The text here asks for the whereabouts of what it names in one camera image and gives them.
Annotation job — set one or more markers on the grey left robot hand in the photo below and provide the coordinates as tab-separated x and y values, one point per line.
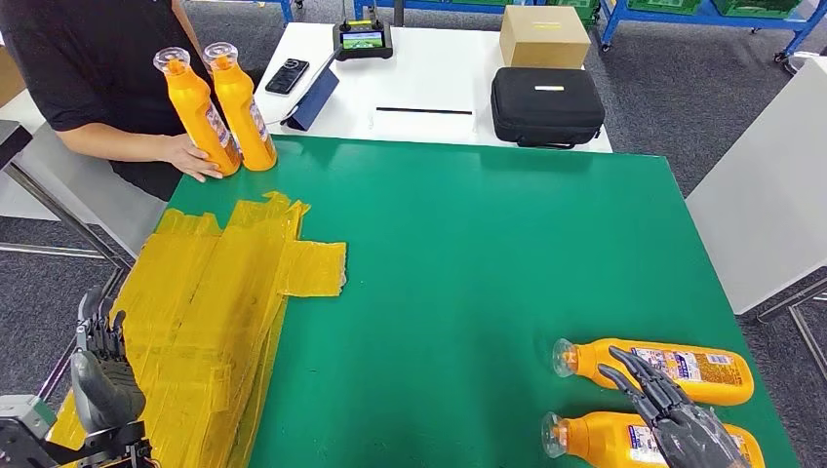
106	394

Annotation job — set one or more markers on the person's right hand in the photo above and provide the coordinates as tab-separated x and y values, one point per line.
187	158

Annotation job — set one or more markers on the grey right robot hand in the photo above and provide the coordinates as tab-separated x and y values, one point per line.
691	433

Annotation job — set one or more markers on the orange bottle with clear cap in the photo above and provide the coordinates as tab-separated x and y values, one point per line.
717	381
239	110
594	442
194	116

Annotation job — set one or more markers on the black smartphone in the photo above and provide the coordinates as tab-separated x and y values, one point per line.
287	76

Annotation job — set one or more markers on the person's right forearm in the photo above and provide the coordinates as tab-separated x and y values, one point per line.
110	142

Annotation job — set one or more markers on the yellow tape patch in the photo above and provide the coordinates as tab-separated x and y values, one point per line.
207	310

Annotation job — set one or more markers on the person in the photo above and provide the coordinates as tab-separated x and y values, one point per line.
90	58

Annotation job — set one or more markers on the tablet with blue cover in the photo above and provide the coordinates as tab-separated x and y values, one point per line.
316	100

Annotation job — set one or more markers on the black board edge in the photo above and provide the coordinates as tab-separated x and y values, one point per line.
11	143

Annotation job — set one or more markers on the brown cardboard piece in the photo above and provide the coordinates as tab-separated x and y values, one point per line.
8	77

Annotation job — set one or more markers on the black remote controller with screen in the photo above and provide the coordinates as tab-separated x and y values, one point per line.
362	44

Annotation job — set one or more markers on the thin black strip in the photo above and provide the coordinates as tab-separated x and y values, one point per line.
423	111

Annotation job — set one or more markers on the white side table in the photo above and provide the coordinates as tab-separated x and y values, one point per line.
765	194

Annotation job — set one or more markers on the blue metal shelf rack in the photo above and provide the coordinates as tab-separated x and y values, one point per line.
446	6
711	19

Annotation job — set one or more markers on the black zippered carry case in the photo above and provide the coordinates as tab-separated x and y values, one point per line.
547	110

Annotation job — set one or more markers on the brown cardboard box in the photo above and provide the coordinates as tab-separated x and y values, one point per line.
544	40

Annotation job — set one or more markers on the green plastic crate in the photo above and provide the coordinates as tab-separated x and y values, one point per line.
756	6
662	5
585	8

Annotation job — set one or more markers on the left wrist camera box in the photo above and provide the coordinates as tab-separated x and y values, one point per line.
22	433

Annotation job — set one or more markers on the metal table frame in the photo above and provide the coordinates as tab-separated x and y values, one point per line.
126	263

